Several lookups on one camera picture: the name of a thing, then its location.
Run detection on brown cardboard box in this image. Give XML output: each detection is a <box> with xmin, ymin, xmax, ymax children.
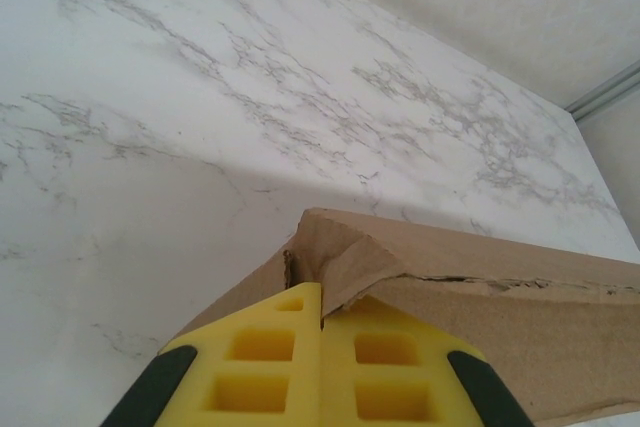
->
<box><xmin>172</xmin><ymin>206</ymin><xmax>640</xmax><ymax>427</ymax></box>

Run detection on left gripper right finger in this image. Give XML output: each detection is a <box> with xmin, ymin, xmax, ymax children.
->
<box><xmin>320</xmin><ymin>294</ymin><xmax>534</xmax><ymax>427</ymax></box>

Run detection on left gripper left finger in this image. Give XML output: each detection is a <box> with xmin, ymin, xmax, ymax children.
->
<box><xmin>99</xmin><ymin>281</ymin><xmax>322</xmax><ymax>427</ymax></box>

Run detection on aluminium frame post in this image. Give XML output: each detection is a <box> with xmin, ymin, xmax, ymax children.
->
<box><xmin>563</xmin><ymin>59</ymin><xmax>640</xmax><ymax>122</ymax></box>

